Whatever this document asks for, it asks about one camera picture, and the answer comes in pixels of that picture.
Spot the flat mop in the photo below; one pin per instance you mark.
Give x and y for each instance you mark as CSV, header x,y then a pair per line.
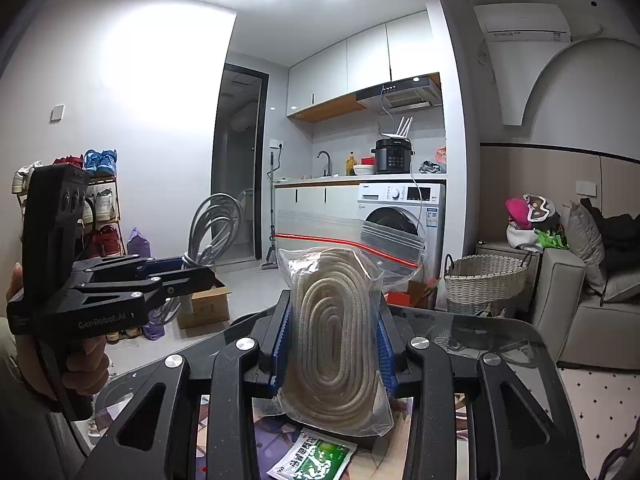
x,y
270,262

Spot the grey light switch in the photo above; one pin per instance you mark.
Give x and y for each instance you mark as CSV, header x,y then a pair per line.
x,y
57,112

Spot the person's left hand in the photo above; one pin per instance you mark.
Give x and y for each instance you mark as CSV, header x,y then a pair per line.
x,y
85,365

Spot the black pressure cooker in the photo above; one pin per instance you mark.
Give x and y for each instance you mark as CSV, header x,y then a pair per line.
x,y
392,157

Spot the range hood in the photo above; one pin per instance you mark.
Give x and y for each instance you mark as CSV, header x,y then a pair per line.
x,y
405,92

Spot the grey upright pillow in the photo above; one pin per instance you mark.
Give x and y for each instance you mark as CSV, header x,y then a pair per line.
x,y
582,245

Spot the white base cabinets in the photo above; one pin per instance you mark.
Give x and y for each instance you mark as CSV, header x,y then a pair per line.
x,y
310,200

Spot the white washing machine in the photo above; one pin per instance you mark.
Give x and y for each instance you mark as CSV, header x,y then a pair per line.
x,y
400,195

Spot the grey crumpled cloth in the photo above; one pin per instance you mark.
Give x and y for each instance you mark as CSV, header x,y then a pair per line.
x,y
429,167

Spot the small brown cardboard box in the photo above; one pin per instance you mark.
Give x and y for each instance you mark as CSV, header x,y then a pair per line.
x,y
420,295

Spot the white air conditioner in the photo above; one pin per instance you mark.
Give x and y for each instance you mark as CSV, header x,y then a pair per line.
x,y
520,22

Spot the pile of colourful clothes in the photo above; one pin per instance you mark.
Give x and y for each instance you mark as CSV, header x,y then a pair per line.
x,y
530,220

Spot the pink plastic bag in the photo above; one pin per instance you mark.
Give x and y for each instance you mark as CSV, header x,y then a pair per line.
x,y
441,155

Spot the shoe rack with shoes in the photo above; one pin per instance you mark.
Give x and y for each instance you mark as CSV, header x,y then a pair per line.
x,y
105,202

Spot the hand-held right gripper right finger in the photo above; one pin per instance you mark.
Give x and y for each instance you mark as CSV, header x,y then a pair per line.
x,y
387,355

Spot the grey flat pillow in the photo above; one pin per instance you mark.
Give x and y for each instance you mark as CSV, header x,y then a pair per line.
x,y
625,285

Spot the white wall socket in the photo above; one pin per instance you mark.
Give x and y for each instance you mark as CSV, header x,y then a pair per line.
x,y
277,144

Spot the white bowl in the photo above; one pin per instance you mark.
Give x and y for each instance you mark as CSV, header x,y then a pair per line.
x,y
365,170

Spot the metal shoe rack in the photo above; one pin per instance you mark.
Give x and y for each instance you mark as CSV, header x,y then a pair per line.
x,y
118,200

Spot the yellow oil bottle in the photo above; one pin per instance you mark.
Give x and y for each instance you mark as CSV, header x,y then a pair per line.
x,y
351,166

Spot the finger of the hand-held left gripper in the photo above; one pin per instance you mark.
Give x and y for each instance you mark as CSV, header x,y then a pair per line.
x,y
170,287
125,263

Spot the black jacket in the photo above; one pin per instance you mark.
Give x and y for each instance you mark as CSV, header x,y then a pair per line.
x,y
620,240

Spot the large cardboard box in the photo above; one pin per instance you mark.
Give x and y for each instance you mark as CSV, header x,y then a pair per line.
x,y
205,307

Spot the white dotted rug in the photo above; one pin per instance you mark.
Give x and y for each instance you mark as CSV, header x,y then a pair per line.
x,y
600,410

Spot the beige sofa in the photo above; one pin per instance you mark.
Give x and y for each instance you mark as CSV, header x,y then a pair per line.
x,y
590,330

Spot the dark kitchen faucet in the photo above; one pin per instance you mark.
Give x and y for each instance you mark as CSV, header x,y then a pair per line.
x,y
329,165

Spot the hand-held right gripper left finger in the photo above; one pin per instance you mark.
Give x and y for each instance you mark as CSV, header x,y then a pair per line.
x,y
280,350

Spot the white wall cabinets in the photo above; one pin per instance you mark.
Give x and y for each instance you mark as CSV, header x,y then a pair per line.
x,y
345,65

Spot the dark door frame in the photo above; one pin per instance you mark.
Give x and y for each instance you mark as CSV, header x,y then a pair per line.
x,y
261,160

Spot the green medicine packet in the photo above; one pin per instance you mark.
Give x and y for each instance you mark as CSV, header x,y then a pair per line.
x,y
310,460

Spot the beige wall socket panel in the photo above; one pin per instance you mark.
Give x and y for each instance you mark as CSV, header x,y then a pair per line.
x,y
585,189

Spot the wicker basket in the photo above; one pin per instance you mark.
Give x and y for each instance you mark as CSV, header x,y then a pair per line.
x,y
485,285

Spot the red box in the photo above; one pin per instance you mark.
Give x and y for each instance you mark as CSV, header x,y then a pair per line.
x,y
397,299

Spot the purple bag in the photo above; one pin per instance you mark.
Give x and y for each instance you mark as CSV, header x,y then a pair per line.
x,y
139,247

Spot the white router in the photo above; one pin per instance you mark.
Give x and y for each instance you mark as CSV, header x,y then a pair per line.
x,y
397,135

